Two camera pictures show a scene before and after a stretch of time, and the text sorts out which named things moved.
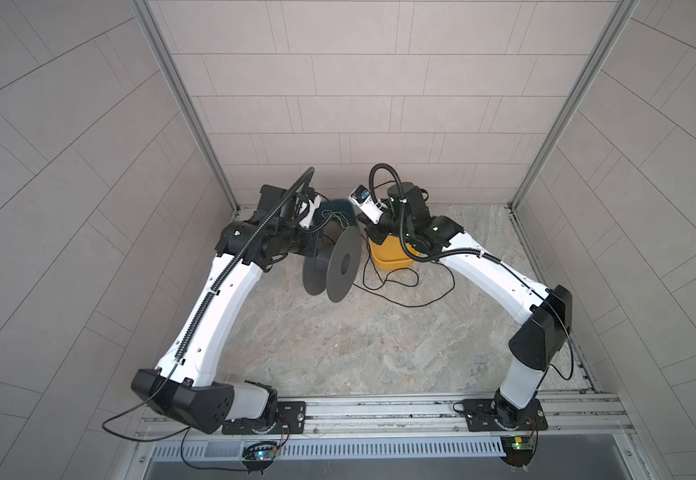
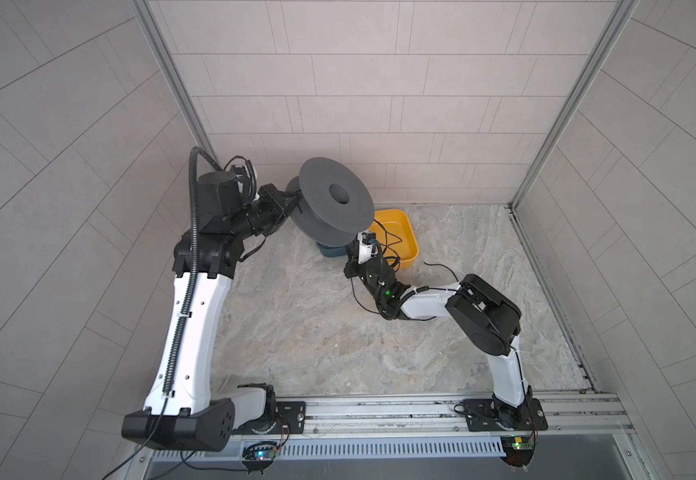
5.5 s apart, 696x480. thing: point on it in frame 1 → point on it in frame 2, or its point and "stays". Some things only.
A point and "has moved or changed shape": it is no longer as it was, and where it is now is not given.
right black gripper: [377, 234] → [351, 270]
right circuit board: [517, 449] stays
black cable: [384, 280] has moved or changed shape
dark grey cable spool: [335, 266] → [334, 205]
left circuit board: [261, 452] stays
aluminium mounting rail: [418, 418] stays
